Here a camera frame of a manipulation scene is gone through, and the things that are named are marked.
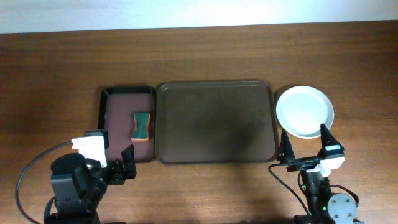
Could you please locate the black small sponge tray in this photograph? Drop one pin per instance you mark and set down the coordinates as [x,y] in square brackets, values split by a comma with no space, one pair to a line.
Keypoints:
[117,108]

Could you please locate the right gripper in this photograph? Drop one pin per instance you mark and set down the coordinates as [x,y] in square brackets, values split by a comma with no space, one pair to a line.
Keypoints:
[286,155]

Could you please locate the white plate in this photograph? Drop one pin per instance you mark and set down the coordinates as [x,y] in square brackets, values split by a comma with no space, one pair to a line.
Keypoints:
[301,110]

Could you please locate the large brown serving tray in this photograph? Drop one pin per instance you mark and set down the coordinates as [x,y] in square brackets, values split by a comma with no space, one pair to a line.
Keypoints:
[215,122]

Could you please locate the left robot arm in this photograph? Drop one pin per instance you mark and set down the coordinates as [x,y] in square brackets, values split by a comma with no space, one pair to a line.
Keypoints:
[80,179]

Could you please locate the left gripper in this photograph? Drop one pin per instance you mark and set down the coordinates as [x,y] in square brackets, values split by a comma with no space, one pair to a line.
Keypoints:
[115,166]

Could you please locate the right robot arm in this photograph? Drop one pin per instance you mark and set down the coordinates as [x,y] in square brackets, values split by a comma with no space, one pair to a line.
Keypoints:
[325,202]

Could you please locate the green and orange sponge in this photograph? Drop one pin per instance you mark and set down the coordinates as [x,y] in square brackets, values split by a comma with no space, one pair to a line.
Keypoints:
[141,127]

